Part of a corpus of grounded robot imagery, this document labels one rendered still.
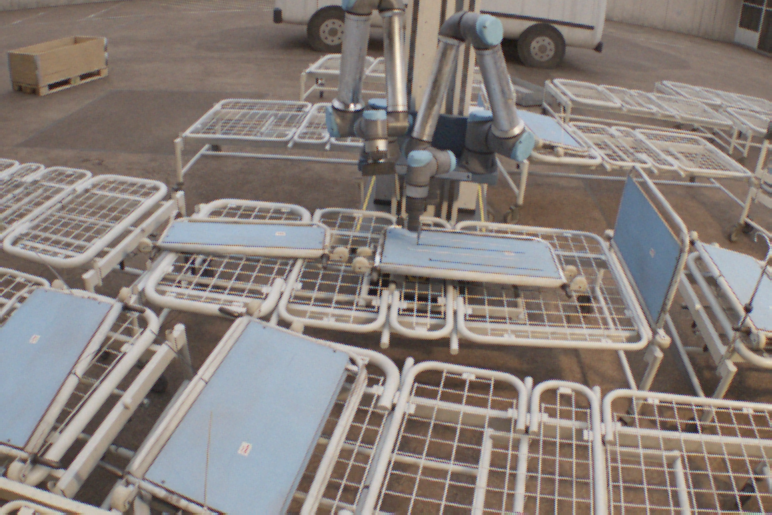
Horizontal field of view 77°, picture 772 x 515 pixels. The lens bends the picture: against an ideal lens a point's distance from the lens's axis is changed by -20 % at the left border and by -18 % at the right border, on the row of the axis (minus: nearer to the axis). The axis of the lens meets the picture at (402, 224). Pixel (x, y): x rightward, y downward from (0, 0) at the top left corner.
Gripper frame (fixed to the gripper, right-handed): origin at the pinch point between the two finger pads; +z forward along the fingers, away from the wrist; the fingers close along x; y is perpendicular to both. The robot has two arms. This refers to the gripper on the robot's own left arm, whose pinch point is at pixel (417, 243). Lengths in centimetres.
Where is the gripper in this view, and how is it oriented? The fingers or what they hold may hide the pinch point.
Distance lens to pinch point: 236.5
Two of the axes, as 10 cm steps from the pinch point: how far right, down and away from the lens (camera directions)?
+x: -0.3, 3.8, -9.2
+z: -0.8, 9.2, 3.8
